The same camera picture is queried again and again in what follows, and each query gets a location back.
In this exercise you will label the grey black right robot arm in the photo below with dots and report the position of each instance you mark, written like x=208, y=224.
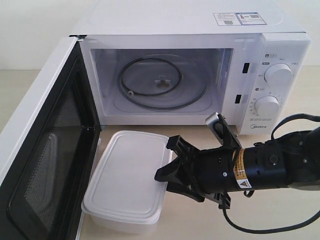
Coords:
x=290, y=161

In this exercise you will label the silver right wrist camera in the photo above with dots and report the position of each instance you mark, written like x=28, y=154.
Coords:
x=215, y=123

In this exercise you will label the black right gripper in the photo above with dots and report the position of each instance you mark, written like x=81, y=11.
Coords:
x=211, y=170

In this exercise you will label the white microwave door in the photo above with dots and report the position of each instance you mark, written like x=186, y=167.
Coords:
x=47, y=150

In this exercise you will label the glass turntable plate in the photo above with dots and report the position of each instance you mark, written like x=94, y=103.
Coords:
x=161, y=82

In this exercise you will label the blue bordered label sticker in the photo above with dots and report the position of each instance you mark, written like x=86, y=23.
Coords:
x=250, y=18

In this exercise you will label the lower white timer knob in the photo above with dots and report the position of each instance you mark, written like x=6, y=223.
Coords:
x=267, y=106

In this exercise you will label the white microwave oven body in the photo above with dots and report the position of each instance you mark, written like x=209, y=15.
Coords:
x=233, y=59

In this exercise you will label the upper white power knob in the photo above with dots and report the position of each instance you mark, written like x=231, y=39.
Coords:
x=277, y=74

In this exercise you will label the white label sticker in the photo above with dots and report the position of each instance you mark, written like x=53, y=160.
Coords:
x=226, y=19

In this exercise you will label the white plastic lidded container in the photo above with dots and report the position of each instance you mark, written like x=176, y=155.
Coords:
x=122, y=194

